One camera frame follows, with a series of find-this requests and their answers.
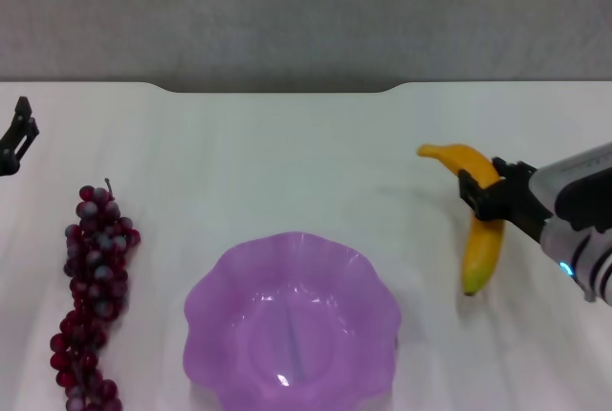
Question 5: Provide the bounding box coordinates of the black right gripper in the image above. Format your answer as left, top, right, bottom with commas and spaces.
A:
456, 156, 554, 246

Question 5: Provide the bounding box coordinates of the yellow banana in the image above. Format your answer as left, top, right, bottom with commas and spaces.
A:
416, 142, 506, 297

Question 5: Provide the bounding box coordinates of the dark red grape bunch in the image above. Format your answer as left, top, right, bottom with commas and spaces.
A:
49, 177, 142, 411

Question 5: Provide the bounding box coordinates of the purple wavy plastic plate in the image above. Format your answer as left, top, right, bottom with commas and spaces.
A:
183, 231, 403, 411

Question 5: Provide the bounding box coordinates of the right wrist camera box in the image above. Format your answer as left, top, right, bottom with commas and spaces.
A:
528, 141, 612, 236

